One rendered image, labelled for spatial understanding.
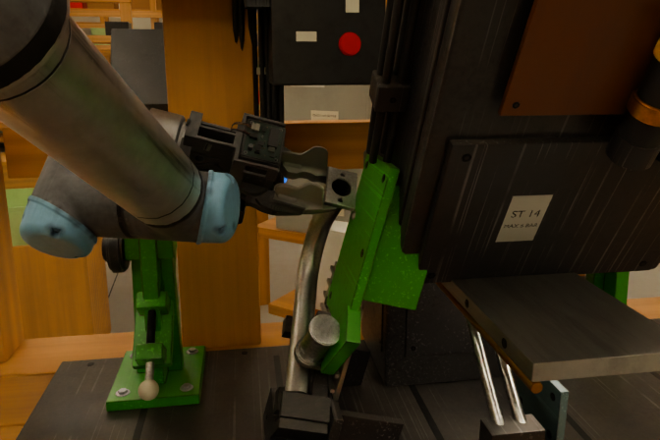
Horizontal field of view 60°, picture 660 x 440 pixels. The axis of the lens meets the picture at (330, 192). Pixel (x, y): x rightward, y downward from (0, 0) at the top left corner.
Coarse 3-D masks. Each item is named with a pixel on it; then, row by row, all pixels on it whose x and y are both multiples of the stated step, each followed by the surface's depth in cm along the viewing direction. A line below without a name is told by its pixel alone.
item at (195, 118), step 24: (192, 120) 65; (264, 120) 68; (192, 144) 65; (216, 144) 65; (240, 144) 65; (264, 144) 67; (216, 168) 69; (240, 168) 65; (264, 168) 65; (240, 192) 71; (264, 192) 71
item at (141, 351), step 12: (144, 300) 83; (156, 300) 83; (168, 300) 85; (168, 312) 85; (168, 324) 84; (144, 336) 83; (156, 336) 83; (168, 336) 84; (144, 348) 80; (156, 348) 80; (168, 348) 83; (132, 360) 82; (144, 360) 79; (156, 360) 80; (168, 360) 82
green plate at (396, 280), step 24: (384, 168) 64; (360, 192) 71; (384, 192) 62; (360, 216) 69; (384, 216) 63; (360, 240) 67; (384, 240) 65; (360, 264) 64; (384, 264) 65; (408, 264) 66; (336, 288) 73; (360, 288) 64; (384, 288) 66; (408, 288) 66; (336, 312) 70
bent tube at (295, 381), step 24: (336, 168) 74; (336, 192) 77; (312, 216) 80; (336, 216) 77; (312, 240) 80; (312, 264) 80; (312, 288) 79; (312, 312) 77; (288, 360) 73; (288, 384) 71
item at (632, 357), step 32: (448, 288) 69; (480, 288) 66; (512, 288) 66; (544, 288) 66; (576, 288) 66; (480, 320) 60; (512, 320) 57; (544, 320) 57; (576, 320) 57; (608, 320) 57; (640, 320) 57; (512, 352) 53; (544, 352) 51; (576, 352) 51; (608, 352) 51; (640, 352) 51
